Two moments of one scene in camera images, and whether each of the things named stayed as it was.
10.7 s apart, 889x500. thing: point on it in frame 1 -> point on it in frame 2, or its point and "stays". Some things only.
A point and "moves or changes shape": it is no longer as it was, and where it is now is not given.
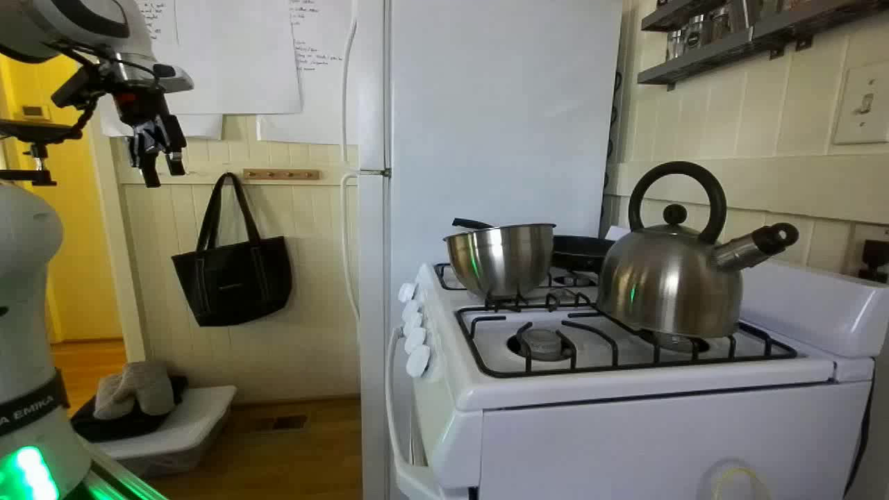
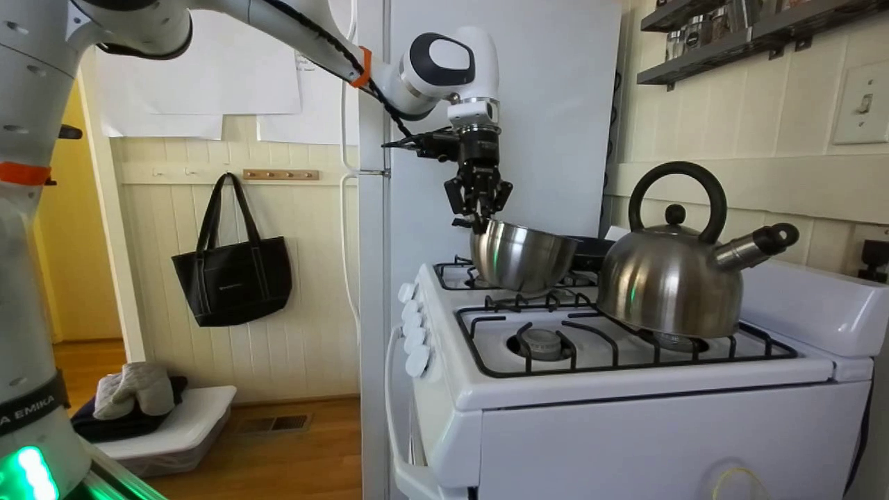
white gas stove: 554,397 stays
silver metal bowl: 503,263 moves or changes shape
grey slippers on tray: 140,388 stays
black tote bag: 236,278 stays
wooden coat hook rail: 279,174 stays
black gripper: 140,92 -> 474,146
